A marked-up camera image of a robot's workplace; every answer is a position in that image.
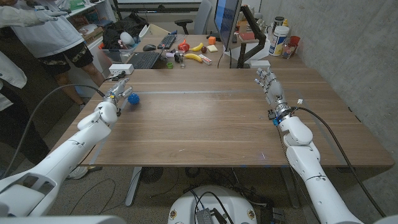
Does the white gloved person hand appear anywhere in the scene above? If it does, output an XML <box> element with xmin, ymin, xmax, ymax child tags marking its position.
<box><xmin>34</xmin><ymin>5</ymin><xmax>68</xmax><ymax>23</ymax></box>

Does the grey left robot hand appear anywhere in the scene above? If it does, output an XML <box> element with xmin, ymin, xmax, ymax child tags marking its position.
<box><xmin>104</xmin><ymin>77</ymin><xmax>134</xmax><ymax>105</ymax></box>

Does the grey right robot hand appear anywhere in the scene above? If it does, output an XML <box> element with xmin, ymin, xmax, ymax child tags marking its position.
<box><xmin>254</xmin><ymin>68</ymin><xmax>295</xmax><ymax>121</ymax></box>

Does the grey-sleeved person forearm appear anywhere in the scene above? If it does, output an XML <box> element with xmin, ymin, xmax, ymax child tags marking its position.
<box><xmin>0</xmin><ymin>5</ymin><xmax>40</xmax><ymax>29</ymax></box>

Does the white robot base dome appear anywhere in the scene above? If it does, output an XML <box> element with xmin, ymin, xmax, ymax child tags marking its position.
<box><xmin>167</xmin><ymin>185</ymin><xmax>258</xmax><ymax>224</ymax></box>

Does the blue spiky stress ball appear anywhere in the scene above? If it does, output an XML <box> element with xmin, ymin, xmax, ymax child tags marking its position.
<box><xmin>127</xmin><ymin>93</ymin><xmax>141</xmax><ymax>106</ymax></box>

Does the person in white t-shirt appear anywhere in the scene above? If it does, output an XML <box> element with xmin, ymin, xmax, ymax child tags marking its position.
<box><xmin>9</xmin><ymin>2</ymin><xmax>105</xmax><ymax>108</ymax></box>

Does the white power strip box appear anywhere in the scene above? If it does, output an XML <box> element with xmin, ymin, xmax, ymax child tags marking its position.
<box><xmin>108</xmin><ymin>63</ymin><xmax>135</xmax><ymax>76</ymax></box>

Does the flat white box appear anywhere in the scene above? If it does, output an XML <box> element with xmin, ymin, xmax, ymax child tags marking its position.
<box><xmin>248</xmin><ymin>60</ymin><xmax>271</xmax><ymax>70</ymax></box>

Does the clear plastic bin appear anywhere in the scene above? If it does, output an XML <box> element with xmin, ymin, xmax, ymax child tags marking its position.
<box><xmin>99</xmin><ymin>43</ymin><xmax>139</xmax><ymax>63</ymax></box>

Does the black laptop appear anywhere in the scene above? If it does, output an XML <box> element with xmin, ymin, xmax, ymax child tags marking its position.
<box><xmin>126</xmin><ymin>46</ymin><xmax>167</xmax><ymax>70</ymax></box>

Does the white shelf unit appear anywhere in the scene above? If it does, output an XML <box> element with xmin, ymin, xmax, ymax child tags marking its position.
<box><xmin>63</xmin><ymin>0</ymin><xmax>118</xmax><ymax>44</ymax></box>

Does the white plastic canister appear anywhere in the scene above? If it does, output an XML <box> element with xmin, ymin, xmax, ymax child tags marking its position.
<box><xmin>269</xmin><ymin>26</ymin><xmax>290</xmax><ymax>57</ymax></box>

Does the white rounded object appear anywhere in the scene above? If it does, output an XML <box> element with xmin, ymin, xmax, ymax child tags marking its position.
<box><xmin>119</xmin><ymin>31</ymin><xmax>136</xmax><ymax>47</ymax></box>

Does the black backpack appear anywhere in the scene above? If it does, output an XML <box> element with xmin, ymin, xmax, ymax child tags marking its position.
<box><xmin>101</xmin><ymin>12</ymin><xmax>150</xmax><ymax>49</ymax></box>

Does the dark-lidded jar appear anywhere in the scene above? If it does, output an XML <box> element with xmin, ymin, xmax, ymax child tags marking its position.
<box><xmin>272</xmin><ymin>16</ymin><xmax>285</xmax><ymax>32</ymax></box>

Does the black keyboard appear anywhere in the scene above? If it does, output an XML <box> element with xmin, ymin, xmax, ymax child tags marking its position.
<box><xmin>157</xmin><ymin>30</ymin><xmax>178</xmax><ymax>50</ymax></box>

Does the red toy pepper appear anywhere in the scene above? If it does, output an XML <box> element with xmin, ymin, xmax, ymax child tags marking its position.
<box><xmin>177</xmin><ymin>39</ymin><xmax>190</xmax><ymax>53</ymax></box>

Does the large yellow banana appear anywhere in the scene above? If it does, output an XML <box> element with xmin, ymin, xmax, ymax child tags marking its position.
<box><xmin>184</xmin><ymin>53</ymin><xmax>203</xmax><ymax>63</ymax></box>

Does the black computer monitor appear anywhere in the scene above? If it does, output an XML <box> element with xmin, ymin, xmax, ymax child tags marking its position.
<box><xmin>213</xmin><ymin>0</ymin><xmax>243</xmax><ymax>52</ymax></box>

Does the round black floor fan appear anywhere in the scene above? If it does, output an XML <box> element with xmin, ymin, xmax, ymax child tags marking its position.
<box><xmin>140</xmin><ymin>167</ymin><xmax>164</xmax><ymax>184</ymax></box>

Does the grey table leg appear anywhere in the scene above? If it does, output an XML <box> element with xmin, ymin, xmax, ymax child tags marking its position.
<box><xmin>124</xmin><ymin>167</ymin><xmax>143</xmax><ymax>207</ymax></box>
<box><xmin>281</xmin><ymin>167</ymin><xmax>301</xmax><ymax>208</ymax></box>

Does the grey office chair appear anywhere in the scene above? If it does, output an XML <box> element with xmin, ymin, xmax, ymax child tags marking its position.
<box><xmin>174</xmin><ymin>0</ymin><xmax>214</xmax><ymax>35</ymax></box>

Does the person in black trousers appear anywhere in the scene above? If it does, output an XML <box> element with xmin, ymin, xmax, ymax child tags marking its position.
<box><xmin>0</xmin><ymin>51</ymin><xmax>90</xmax><ymax>181</ymax></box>

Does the black floor power strip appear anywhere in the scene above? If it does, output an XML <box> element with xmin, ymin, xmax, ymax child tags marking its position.
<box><xmin>261</xmin><ymin>205</ymin><xmax>285</xmax><ymax>224</ymax></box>

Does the grey finned module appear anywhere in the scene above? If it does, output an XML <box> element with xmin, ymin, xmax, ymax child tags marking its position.
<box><xmin>196</xmin><ymin>208</ymin><xmax>215</xmax><ymax>224</ymax></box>

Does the black plug with cable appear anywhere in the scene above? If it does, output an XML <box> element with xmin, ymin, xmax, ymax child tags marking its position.
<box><xmin>105</xmin><ymin>71</ymin><xmax>127</xmax><ymax>82</ymax></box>

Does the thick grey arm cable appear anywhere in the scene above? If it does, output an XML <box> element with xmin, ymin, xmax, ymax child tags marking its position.
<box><xmin>0</xmin><ymin>83</ymin><xmax>106</xmax><ymax>181</ymax></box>

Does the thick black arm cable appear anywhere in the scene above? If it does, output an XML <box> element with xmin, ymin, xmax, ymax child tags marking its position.
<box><xmin>294</xmin><ymin>106</ymin><xmax>387</xmax><ymax>218</ymax></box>

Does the thin black floor cable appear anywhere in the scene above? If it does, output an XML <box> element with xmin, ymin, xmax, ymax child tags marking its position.
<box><xmin>70</xmin><ymin>178</ymin><xmax>117</xmax><ymax>216</ymax></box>

